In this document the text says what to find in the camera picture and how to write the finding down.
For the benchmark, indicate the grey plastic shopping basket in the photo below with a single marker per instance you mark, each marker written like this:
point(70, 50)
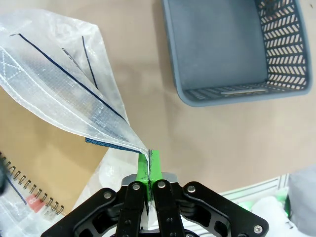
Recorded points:
point(217, 49)

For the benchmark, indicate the brown spiral notebook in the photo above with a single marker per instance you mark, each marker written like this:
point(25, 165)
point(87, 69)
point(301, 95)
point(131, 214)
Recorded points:
point(49, 160)

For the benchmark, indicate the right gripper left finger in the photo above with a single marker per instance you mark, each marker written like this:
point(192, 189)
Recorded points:
point(128, 212)

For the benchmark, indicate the white woven shopping bag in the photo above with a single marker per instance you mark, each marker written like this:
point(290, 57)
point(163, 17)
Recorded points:
point(49, 74)

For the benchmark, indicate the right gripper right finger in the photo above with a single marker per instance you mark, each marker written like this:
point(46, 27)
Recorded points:
point(197, 209)

